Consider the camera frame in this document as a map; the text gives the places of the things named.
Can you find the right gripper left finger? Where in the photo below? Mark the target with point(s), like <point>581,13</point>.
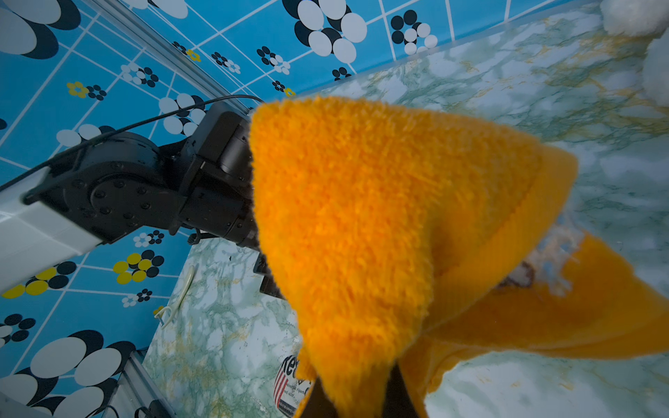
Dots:
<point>318,404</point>

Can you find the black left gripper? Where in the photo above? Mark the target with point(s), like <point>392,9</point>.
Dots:
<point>214,174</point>

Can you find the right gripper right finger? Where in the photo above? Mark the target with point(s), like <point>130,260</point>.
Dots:
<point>397,402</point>

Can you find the newspaper print eyeglass case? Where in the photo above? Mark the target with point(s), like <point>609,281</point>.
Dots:
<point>289,391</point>

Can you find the orange microfiber cloth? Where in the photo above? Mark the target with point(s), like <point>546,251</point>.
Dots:
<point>425,239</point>

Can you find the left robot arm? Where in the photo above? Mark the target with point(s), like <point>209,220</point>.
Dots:
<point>108,187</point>

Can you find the aluminium front rail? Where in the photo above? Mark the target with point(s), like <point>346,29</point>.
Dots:
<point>137,396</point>

